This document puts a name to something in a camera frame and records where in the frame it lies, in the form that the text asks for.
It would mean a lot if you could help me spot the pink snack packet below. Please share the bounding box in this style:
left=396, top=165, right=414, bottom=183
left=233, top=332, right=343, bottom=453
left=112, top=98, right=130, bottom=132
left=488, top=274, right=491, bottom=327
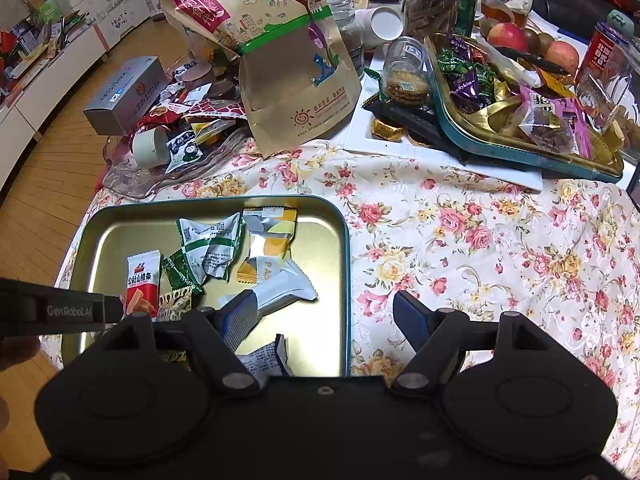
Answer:
left=517, top=85, right=593, bottom=158

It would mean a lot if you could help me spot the large red snack packet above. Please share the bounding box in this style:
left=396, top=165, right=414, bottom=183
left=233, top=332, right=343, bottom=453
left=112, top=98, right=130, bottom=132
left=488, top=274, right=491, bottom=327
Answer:
left=131, top=102, right=186, bottom=136

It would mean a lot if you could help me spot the green paper bag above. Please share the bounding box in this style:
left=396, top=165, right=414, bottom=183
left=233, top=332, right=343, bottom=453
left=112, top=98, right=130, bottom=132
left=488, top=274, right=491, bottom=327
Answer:
left=27, top=0, right=63, bottom=28

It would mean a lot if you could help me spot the black knife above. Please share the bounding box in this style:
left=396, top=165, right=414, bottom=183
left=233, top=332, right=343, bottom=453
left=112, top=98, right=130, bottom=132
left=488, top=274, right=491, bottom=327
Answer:
left=492, top=45, right=571, bottom=75

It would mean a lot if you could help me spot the brown round lid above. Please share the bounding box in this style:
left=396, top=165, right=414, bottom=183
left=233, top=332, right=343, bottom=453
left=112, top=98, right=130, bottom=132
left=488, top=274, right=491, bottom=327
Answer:
left=207, top=82, right=240, bottom=101

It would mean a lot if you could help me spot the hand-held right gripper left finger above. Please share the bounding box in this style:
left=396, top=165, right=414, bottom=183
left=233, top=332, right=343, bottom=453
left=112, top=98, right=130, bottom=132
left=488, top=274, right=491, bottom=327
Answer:
left=102, top=289, right=262, bottom=396

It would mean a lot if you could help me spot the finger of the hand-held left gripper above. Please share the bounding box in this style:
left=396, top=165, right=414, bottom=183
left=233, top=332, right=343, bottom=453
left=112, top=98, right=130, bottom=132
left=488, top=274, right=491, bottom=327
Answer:
left=102, top=295, right=124, bottom=326

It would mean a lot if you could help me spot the shallow teal gold tin tray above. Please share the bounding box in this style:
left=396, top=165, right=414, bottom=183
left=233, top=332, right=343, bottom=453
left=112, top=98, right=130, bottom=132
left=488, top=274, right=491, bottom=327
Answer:
left=60, top=195, right=351, bottom=378

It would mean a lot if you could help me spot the white paper cup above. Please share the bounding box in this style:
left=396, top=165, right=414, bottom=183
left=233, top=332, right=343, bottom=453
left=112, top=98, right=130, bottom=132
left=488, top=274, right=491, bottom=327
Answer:
left=357, top=6, right=405, bottom=51

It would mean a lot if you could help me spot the person's left hand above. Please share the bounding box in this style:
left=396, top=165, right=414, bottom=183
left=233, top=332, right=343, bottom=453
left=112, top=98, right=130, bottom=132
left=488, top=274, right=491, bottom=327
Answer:
left=0, top=337, right=43, bottom=361

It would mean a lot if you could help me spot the silver cardboard box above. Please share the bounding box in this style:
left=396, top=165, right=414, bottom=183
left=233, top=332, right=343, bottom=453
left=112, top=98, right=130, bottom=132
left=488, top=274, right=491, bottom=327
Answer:
left=82, top=56, right=167, bottom=137

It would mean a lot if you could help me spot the pale tape roll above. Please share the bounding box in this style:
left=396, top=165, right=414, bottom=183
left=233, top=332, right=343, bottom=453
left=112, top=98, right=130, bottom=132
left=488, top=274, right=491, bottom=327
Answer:
left=131, top=126, right=170, bottom=167

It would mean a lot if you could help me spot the green can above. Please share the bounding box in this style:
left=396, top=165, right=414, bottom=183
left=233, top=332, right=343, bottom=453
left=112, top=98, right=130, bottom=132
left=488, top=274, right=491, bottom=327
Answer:
left=445, top=0, right=482, bottom=38

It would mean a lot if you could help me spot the floral tablecloth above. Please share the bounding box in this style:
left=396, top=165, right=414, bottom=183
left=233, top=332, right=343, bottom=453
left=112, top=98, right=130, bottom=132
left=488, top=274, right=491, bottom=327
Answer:
left=40, top=140, right=640, bottom=480

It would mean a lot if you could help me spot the black lid glass jar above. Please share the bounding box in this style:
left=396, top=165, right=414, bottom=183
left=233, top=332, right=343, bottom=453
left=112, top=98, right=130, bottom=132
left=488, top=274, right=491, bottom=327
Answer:
left=402, top=0, right=460, bottom=43

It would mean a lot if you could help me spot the large kraft paper snack bag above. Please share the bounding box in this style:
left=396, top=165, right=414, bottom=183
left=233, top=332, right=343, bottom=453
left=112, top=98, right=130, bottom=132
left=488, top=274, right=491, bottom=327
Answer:
left=156, top=0, right=362, bottom=158

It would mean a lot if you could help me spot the white rectangular tray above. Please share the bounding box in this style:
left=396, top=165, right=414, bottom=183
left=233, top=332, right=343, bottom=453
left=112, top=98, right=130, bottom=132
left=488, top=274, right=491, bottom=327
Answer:
left=342, top=52, right=546, bottom=192

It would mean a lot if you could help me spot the small glass cookie jar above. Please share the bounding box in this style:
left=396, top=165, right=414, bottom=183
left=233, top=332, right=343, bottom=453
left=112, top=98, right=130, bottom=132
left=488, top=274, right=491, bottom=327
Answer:
left=382, top=36, right=432, bottom=107

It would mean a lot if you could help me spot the grey yellow snack packet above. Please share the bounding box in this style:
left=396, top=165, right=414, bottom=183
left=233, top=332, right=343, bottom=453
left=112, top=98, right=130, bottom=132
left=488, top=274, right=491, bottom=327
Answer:
left=241, top=207, right=299, bottom=263

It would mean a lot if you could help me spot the brown gold snack packet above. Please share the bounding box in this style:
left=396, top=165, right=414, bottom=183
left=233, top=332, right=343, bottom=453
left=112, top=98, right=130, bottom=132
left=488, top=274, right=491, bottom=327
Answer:
left=159, top=287, right=193, bottom=322

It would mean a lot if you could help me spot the red brick pattern packet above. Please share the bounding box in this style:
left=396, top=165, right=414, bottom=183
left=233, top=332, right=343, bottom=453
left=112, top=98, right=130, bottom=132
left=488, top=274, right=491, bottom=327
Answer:
left=187, top=100, right=248, bottom=121

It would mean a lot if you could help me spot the red white snack packet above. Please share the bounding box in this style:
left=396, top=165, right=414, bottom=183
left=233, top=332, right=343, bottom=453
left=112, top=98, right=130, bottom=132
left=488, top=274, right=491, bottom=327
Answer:
left=126, top=251, right=162, bottom=321

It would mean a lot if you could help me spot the pile of purple green candies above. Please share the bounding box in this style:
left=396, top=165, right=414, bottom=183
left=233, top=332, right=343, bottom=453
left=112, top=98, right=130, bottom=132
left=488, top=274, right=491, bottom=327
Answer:
left=437, top=35, right=521, bottom=116

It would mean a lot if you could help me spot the clear glass tray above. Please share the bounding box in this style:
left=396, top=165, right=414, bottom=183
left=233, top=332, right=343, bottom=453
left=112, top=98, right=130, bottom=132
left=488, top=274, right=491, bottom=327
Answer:
left=102, top=122, right=253, bottom=202

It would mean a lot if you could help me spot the white blue snack packet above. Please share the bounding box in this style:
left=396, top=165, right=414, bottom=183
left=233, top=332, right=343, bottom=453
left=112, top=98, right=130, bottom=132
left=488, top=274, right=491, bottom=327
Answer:
left=235, top=334, right=296, bottom=378
left=165, top=130, right=202, bottom=175

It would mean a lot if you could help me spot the large clear glass jar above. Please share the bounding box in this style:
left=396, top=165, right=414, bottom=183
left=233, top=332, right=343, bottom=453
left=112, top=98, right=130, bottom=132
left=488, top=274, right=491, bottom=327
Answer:
left=574, top=20, right=640, bottom=153

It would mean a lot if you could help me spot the small clear glass jar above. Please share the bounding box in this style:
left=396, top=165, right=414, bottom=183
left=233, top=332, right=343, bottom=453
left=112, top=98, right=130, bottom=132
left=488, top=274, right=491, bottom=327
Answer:
left=324, top=0, right=368, bottom=78

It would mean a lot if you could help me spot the clear plastic bag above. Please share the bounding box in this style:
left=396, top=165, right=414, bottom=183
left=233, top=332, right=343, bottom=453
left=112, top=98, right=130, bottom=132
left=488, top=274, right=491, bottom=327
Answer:
left=481, top=0, right=535, bottom=28

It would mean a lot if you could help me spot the black chocolate tray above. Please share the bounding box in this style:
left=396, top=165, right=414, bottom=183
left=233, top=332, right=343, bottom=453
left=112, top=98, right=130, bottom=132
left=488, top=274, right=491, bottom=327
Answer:
left=362, top=97, right=468, bottom=163

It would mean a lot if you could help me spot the deep teal gold candy tin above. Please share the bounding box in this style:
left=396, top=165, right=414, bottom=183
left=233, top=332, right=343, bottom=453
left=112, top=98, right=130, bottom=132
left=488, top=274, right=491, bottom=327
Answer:
left=424, top=32, right=626, bottom=184

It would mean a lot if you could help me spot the red apple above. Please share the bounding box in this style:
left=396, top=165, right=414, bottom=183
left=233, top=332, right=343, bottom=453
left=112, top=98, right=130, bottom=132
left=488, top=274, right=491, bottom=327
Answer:
left=487, top=22, right=530, bottom=53
left=545, top=40, right=581, bottom=76

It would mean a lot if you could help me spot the small green snack wrapper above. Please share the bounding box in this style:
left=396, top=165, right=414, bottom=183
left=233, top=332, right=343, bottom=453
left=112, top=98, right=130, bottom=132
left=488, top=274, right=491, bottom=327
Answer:
left=161, top=249, right=203, bottom=297

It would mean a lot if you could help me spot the pink round lid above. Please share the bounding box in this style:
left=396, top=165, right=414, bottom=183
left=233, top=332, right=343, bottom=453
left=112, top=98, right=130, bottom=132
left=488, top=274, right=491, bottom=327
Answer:
left=177, top=62, right=217, bottom=86

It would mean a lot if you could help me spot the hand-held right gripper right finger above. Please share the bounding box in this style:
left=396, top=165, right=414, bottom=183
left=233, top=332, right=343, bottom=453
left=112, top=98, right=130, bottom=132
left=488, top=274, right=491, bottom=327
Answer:
left=391, top=290, right=551, bottom=396

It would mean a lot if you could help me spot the white low cabinet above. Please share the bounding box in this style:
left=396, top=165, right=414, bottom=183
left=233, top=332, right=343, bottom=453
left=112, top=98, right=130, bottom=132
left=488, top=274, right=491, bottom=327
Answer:
left=0, top=22, right=111, bottom=186

